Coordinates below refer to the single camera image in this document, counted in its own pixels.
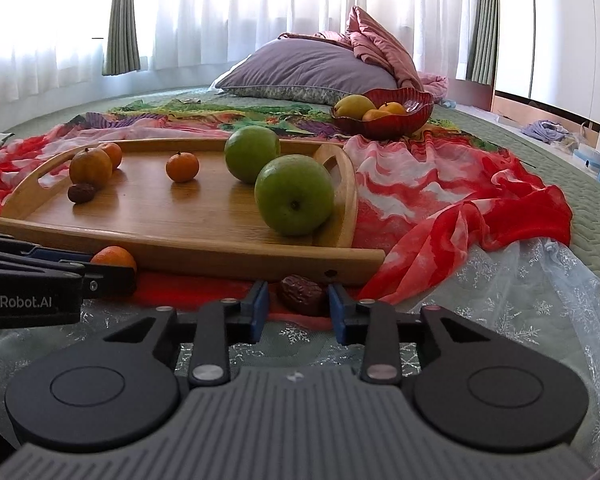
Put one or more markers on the white snowflake lace cloth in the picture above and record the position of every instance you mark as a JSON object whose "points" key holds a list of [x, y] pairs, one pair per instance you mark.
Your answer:
{"points": [[520, 300]]}

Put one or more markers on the green curtain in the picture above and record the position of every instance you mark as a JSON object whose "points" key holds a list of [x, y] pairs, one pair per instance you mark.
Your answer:
{"points": [[121, 20], [482, 20]]}

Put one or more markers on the red glass bowl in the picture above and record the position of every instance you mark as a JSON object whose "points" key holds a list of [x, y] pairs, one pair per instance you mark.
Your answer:
{"points": [[400, 122]]}

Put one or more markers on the white sheer curtain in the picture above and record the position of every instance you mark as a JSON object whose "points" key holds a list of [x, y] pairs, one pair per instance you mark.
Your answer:
{"points": [[280, 5]]}

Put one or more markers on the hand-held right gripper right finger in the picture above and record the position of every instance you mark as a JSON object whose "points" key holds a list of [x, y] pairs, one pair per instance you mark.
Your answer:
{"points": [[337, 311]]}

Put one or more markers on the colourful printed scarf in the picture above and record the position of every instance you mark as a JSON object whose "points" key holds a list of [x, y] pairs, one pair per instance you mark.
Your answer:
{"points": [[260, 120]]}

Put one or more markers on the red and white scarf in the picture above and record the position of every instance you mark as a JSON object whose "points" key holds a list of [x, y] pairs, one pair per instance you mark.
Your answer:
{"points": [[455, 200]]}

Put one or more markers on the small mandarin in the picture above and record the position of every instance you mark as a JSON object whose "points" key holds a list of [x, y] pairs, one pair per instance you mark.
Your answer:
{"points": [[114, 257], [114, 152], [182, 167]]}

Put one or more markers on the green quilted bedspread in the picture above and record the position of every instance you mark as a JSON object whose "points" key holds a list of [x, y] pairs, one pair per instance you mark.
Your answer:
{"points": [[570, 175]]}

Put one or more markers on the pink quilt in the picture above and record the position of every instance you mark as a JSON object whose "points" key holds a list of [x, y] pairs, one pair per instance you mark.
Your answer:
{"points": [[380, 40]]}

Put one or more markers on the white wardrobe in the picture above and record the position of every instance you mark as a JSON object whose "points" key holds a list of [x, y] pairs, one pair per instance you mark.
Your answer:
{"points": [[565, 25]]}

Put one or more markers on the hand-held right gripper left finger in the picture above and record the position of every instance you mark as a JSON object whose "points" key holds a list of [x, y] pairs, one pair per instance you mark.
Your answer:
{"points": [[260, 310]]}

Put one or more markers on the green apple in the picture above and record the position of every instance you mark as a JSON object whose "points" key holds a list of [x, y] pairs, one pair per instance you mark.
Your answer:
{"points": [[294, 195], [250, 150]]}

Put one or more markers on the blue crumpled clothes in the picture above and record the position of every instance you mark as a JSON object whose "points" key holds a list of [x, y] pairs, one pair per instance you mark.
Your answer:
{"points": [[545, 131]]}

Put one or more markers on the purple pillow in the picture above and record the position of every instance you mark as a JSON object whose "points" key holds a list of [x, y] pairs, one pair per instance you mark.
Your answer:
{"points": [[310, 67]]}

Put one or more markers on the large orange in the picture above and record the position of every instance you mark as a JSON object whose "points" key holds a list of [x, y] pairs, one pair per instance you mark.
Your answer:
{"points": [[90, 166]]}

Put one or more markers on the dried red date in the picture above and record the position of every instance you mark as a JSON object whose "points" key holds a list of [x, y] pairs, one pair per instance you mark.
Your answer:
{"points": [[302, 294], [81, 193]]}

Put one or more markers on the yellow fruits in bowl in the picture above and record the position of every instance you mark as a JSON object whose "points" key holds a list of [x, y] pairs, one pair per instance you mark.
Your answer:
{"points": [[352, 106]]}

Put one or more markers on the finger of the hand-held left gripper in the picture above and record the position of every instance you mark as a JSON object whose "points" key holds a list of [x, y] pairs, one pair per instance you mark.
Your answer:
{"points": [[100, 282], [55, 255]]}

